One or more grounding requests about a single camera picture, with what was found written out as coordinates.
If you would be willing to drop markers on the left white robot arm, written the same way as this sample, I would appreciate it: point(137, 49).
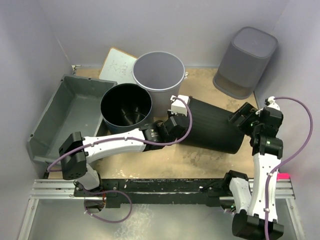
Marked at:
point(78, 152)

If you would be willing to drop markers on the light grey round bucket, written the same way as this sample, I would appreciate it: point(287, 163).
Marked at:
point(161, 74)

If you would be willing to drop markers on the pink plastic clip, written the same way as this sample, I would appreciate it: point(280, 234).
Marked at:
point(283, 176)

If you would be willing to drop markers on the grey slotted square bin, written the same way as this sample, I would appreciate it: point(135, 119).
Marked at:
point(244, 62)

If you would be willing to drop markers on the small whiteboard wooden frame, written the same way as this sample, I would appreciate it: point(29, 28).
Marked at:
point(118, 66)

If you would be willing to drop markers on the dark blue round bin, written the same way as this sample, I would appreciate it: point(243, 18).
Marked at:
point(126, 107)

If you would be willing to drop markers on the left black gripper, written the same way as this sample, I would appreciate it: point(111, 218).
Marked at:
point(170, 115)

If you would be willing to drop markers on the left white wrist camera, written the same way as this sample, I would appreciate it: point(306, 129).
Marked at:
point(177, 106)

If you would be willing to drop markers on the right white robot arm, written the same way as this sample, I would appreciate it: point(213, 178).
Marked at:
point(256, 215)

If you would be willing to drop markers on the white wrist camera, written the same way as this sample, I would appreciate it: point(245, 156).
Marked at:
point(272, 102)
point(177, 106)

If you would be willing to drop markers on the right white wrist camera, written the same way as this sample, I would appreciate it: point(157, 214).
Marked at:
point(272, 102)

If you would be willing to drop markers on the grey plastic storage crate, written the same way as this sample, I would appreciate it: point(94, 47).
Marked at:
point(74, 107)

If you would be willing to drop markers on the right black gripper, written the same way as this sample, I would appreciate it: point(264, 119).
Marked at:
point(247, 111)

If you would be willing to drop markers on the black ribbed round bin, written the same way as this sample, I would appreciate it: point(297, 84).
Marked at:
point(211, 128)

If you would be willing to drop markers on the aluminium frame rail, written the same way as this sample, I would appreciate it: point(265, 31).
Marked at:
point(50, 189)

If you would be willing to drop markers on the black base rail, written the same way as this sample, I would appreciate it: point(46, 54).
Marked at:
point(211, 192)

